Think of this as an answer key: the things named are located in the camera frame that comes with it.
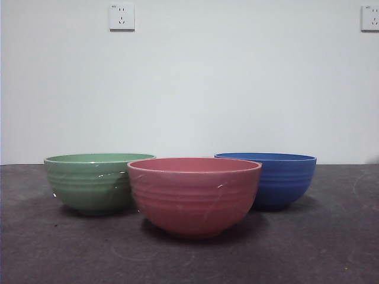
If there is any blue ribbed bowl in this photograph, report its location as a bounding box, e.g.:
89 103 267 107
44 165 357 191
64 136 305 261
214 151 317 212

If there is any white wall socket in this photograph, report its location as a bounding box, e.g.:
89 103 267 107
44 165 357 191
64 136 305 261
108 4 136 32
360 5 379 33

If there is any green ribbed bowl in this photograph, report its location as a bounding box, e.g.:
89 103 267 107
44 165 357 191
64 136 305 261
43 152 157 216

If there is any red ribbed bowl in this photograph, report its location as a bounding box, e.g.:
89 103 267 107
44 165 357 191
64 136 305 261
127 157 263 240

